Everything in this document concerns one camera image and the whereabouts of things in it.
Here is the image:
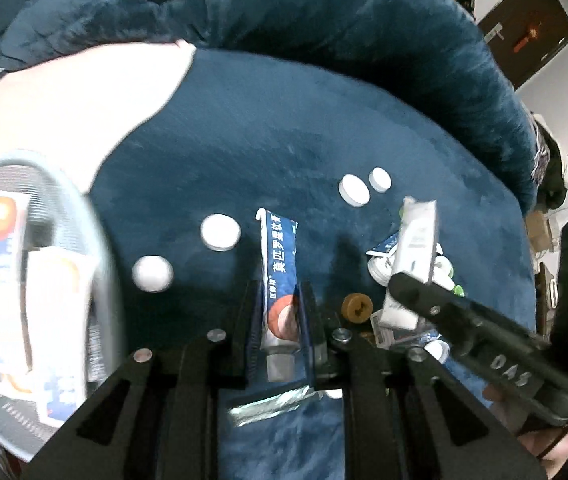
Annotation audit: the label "white medicine box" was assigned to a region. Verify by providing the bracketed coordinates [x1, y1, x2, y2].
[381, 197, 439, 332]

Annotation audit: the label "brown door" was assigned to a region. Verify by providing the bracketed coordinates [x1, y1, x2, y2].
[478, 0, 568, 90]

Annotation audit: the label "red door ornament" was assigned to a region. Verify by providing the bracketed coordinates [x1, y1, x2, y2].
[513, 24, 545, 53]

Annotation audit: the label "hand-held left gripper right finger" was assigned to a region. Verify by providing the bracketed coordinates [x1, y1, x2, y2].
[300, 281, 550, 480]

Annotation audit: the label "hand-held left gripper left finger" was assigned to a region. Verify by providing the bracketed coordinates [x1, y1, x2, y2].
[21, 280, 259, 480]

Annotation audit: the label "cardboard boxes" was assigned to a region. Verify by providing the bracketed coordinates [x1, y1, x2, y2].
[524, 210, 562, 261]

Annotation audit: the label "blue white sachet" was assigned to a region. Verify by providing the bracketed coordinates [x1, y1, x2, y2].
[366, 232, 402, 258]

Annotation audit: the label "silver foil packet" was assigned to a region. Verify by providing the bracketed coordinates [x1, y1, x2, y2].
[226, 384, 325, 428]

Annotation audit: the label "blue mesh basket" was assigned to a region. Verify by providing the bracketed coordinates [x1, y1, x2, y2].
[0, 150, 127, 463]

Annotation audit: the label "white round cap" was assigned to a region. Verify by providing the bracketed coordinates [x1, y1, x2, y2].
[132, 255, 174, 293]
[369, 167, 392, 192]
[338, 174, 371, 207]

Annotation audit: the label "blue white ointment tube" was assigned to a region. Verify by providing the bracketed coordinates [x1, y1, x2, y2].
[255, 208, 301, 382]

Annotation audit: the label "pile of medicine cartons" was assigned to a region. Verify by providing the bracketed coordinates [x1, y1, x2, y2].
[0, 190, 99, 428]

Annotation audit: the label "dark patterned bag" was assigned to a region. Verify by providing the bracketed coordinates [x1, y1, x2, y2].
[531, 112, 568, 211]

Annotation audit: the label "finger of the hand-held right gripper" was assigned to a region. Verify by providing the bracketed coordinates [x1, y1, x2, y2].
[388, 271, 568, 412]

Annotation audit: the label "pink towel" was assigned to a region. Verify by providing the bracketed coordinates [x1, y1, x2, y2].
[0, 40, 197, 196]

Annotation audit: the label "brown round cap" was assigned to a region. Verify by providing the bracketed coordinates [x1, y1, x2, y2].
[341, 293, 373, 322]

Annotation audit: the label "dark blue plush blanket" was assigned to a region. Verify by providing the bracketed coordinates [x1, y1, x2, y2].
[0, 0, 540, 480]

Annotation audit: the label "pile of bottle caps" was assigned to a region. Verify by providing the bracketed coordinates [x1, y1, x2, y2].
[366, 240, 465, 366]

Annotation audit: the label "large white round lid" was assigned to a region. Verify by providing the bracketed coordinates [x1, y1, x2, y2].
[200, 213, 241, 252]

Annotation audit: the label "person's right hand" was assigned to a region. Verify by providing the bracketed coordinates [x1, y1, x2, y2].
[484, 385, 568, 478]

